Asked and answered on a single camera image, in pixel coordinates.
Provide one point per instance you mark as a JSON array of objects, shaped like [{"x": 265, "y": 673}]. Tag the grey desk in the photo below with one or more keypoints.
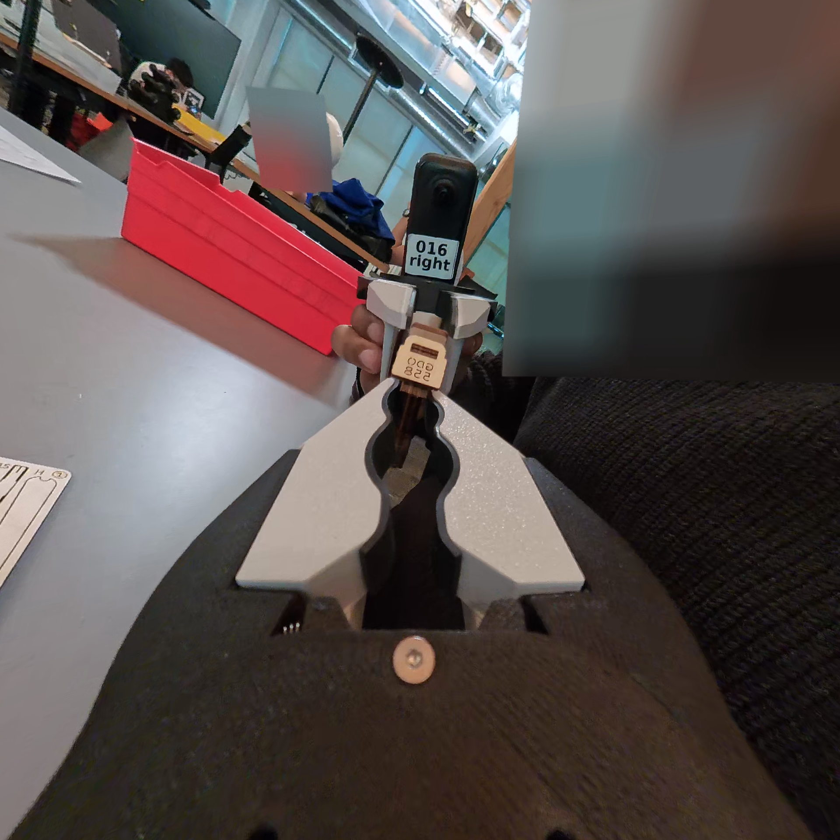
[{"x": 131, "y": 394}]

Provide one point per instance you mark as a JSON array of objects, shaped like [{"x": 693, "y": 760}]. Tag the person's right forearm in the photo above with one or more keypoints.
[{"x": 492, "y": 394}]

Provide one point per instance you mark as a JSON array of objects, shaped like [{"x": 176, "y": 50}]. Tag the large dark monitor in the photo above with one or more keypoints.
[{"x": 177, "y": 46}]

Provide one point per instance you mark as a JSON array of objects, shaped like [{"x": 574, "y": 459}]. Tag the wooden puzzle sheet with cutouts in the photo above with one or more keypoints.
[{"x": 26, "y": 518}]

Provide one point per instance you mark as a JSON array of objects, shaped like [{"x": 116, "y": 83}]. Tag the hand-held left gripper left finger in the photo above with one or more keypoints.
[{"x": 315, "y": 512}]

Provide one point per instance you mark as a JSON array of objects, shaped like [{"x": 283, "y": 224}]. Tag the person's right hand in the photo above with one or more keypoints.
[{"x": 361, "y": 344}]

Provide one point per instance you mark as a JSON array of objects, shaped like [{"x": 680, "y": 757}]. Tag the silver ventilation ducts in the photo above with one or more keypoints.
[{"x": 459, "y": 79}]

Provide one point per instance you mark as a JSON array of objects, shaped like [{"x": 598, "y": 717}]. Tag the red plastic bin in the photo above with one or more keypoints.
[{"x": 229, "y": 243}]

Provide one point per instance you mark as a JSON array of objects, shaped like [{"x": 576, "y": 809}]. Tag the black round lamp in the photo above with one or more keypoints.
[{"x": 380, "y": 59}]

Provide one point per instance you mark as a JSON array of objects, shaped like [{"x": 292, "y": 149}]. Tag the white paper sheet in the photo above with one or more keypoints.
[{"x": 26, "y": 154}]

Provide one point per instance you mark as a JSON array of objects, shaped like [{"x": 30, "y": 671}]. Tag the long wooden table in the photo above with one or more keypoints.
[{"x": 197, "y": 134}]

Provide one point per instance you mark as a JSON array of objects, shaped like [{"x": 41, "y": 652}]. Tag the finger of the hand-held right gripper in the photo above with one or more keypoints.
[
  {"x": 469, "y": 315},
  {"x": 387, "y": 305}
]

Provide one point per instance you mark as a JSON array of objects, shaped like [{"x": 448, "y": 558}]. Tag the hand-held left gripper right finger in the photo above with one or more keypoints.
[{"x": 512, "y": 512}]

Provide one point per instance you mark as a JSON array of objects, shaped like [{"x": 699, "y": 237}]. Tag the small engraved wooden piece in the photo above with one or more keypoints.
[{"x": 421, "y": 364}]

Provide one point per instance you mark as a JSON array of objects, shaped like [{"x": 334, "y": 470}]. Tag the wooden beam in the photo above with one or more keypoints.
[{"x": 495, "y": 197}]

